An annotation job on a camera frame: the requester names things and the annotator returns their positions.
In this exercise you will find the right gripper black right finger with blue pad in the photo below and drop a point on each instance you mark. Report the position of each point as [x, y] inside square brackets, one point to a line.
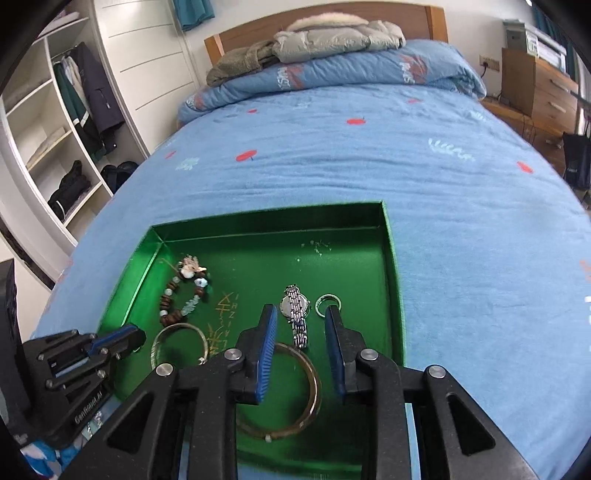
[344, 346]

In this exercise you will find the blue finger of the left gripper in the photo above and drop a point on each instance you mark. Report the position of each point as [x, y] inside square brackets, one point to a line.
[98, 344]

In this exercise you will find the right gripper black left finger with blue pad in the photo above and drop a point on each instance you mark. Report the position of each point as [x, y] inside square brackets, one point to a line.
[257, 347]

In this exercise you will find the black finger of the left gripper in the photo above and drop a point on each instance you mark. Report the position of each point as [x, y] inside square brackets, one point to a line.
[123, 342]

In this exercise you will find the thin silver bangle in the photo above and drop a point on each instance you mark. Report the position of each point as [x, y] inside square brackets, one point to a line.
[181, 345]

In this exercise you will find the silver wristwatch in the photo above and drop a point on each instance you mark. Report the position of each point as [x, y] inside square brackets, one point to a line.
[294, 307]

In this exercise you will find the dark brown translucent bangle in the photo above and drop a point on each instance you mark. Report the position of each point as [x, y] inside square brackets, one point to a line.
[294, 400]

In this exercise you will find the green jewelry tray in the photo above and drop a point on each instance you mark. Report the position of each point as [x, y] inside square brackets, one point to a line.
[332, 253]

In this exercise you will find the blue white gloved hand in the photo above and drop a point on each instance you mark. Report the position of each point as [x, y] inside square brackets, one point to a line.
[49, 463]

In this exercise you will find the black clothes on shelf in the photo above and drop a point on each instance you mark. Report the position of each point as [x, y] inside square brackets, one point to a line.
[70, 188]

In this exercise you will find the blue dinosaur bed sheet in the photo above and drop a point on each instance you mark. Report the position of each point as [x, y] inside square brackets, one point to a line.
[492, 247]

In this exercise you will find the dark hanging jacket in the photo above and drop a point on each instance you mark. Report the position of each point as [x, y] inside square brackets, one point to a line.
[104, 108]

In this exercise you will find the white open wardrobe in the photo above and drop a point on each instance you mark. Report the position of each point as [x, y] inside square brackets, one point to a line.
[46, 122]

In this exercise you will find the olive fleece garment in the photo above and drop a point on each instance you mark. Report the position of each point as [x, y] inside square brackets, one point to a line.
[242, 61]

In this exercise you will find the folded blue duvet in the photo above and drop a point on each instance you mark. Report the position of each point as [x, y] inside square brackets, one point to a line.
[421, 62]

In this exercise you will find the grey puffer jacket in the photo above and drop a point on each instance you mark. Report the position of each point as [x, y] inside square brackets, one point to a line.
[323, 39]

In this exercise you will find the black bag on floor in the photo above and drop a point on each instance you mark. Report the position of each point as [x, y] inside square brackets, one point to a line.
[577, 160]

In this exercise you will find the wooden drawer nightstand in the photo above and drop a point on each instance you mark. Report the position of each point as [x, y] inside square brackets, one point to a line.
[545, 96]

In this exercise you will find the teal left curtain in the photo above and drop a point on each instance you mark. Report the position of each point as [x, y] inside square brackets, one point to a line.
[192, 13]

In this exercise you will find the white fur pillow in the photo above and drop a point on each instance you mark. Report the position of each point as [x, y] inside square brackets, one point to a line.
[327, 20]

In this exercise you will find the wooden headboard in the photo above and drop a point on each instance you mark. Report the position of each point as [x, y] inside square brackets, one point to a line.
[416, 21]

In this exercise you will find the white printer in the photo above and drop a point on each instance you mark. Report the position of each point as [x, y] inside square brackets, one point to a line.
[526, 38]

